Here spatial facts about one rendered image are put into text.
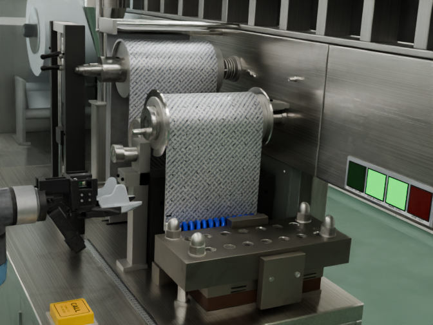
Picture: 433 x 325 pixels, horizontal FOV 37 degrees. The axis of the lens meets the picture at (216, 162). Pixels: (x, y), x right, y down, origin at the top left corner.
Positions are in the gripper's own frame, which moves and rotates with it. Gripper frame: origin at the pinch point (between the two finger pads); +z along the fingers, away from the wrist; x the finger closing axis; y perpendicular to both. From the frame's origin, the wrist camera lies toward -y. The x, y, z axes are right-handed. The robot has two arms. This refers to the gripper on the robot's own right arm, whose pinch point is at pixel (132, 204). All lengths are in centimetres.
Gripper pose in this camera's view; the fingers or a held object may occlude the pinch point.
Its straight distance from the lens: 138.6
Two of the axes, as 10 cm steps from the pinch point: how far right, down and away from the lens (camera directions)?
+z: 8.9, -0.7, 4.5
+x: -4.6, -2.3, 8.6
